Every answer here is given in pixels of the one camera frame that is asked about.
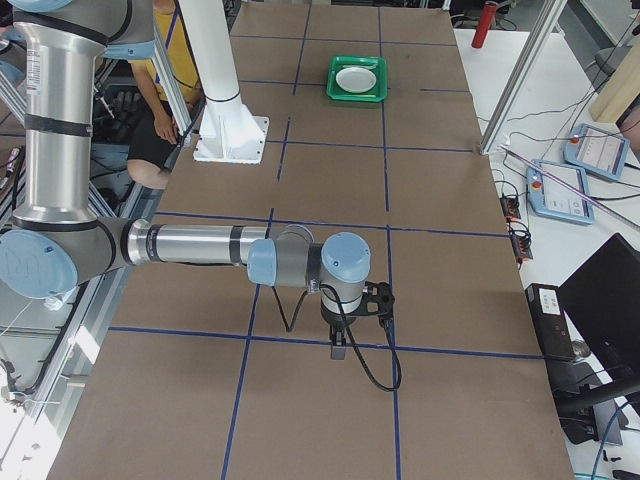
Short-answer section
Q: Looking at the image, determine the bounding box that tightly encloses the black monitor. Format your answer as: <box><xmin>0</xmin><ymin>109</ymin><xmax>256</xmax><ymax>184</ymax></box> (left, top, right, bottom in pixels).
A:
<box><xmin>555</xmin><ymin>233</ymin><xmax>639</xmax><ymax>444</ymax></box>

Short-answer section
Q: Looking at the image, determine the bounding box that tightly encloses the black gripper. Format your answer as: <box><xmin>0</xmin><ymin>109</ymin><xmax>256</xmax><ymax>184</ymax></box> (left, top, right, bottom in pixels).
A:
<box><xmin>320</xmin><ymin>281</ymin><xmax>395</xmax><ymax>360</ymax></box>

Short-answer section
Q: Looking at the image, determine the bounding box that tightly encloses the far teach pendant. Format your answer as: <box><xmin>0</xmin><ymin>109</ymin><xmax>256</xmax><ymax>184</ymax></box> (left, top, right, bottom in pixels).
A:
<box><xmin>564</xmin><ymin>124</ymin><xmax>630</xmax><ymax>181</ymax></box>

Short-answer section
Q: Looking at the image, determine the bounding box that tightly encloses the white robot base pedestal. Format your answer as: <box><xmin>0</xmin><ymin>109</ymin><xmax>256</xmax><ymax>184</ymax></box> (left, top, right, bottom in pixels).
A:
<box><xmin>179</xmin><ymin>0</ymin><xmax>269</xmax><ymax>165</ymax></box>

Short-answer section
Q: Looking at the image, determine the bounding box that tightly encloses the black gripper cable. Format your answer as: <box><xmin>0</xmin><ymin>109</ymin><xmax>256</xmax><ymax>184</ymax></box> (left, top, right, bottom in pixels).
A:
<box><xmin>272</xmin><ymin>282</ymin><xmax>403</xmax><ymax>393</ymax></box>

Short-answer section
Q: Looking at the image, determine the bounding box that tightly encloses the green plastic tray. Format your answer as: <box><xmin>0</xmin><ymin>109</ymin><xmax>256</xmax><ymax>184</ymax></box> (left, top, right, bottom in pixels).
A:
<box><xmin>326</xmin><ymin>55</ymin><xmax>388</xmax><ymax>103</ymax></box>

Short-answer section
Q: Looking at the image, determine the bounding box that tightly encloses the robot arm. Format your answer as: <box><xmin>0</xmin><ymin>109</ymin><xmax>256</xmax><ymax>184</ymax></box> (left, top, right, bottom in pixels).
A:
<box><xmin>1</xmin><ymin>1</ymin><xmax>394</xmax><ymax>359</ymax></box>

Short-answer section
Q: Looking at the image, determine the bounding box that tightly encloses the black box device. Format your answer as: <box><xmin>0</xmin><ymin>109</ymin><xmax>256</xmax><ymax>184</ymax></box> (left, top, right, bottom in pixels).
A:
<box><xmin>525</xmin><ymin>283</ymin><xmax>575</xmax><ymax>362</ymax></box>

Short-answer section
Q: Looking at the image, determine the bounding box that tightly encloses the near teach pendant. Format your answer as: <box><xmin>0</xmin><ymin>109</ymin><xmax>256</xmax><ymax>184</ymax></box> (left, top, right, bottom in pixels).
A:
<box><xmin>526</xmin><ymin>159</ymin><xmax>595</xmax><ymax>225</ymax></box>

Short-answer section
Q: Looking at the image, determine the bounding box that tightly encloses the teach pendant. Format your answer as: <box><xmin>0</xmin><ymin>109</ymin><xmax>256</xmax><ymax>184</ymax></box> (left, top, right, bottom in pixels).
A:
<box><xmin>526</xmin><ymin>159</ymin><xmax>595</xmax><ymax>225</ymax></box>
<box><xmin>564</xmin><ymin>124</ymin><xmax>630</xmax><ymax>181</ymax></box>

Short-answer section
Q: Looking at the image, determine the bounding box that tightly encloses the person in yellow shirt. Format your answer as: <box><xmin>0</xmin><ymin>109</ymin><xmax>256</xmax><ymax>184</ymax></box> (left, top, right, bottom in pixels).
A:
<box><xmin>127</xmin><ymin>0</ymin><xmax>202</xmax><ymax>190</ymax></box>

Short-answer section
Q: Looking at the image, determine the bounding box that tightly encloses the white round plate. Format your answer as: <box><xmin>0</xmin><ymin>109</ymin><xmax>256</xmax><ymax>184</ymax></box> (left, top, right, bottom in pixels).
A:
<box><xmin>335</xmin><ymin>66</ymin><xmax>377</xmax><ymax>94</ymax></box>

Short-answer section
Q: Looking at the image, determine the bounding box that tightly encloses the aluminium frame post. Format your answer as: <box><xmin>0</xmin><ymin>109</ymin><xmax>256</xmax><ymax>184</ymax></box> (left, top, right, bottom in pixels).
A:
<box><xmin>479</xmin><ymin>0</ymin><xmax>567</xmax><ymax>155</ymax></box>

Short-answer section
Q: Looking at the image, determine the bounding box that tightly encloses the red bottle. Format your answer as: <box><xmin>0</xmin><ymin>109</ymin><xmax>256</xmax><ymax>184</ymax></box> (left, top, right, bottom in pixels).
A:
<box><xmin>471</xmin><ymin>1</ymin><xmax>498</xmax><ymax>49</ymax></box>

